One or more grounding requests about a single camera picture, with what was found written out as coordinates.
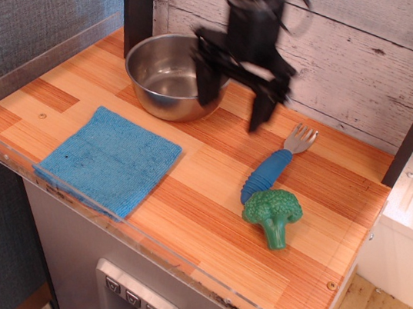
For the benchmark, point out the stainless steel bowl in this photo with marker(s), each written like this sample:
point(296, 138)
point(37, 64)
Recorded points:
point(162, 71)

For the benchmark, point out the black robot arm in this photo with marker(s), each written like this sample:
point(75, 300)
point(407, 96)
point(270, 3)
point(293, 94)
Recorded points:
point(246, 52)

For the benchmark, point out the fork with blue handle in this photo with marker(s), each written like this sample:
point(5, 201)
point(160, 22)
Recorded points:
point(265, 175)

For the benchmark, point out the grey water dispenser panel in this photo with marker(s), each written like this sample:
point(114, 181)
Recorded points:
point(119, 290)

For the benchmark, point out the blue knitted napkin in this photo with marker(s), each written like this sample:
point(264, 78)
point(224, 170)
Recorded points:
point(110, 164)

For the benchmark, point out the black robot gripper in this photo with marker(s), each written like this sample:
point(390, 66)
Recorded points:
point(247, 53)

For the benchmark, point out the green toy broccoli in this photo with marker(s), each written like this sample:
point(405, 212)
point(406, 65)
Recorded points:
point(273, 210)

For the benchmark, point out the clear acrylic table guard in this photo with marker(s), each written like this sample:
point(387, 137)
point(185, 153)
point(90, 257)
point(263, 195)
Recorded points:
point(138, 213)

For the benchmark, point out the silver toy fridge cabinet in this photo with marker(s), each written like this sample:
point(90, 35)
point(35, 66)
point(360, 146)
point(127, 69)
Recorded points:
point(92, 269)

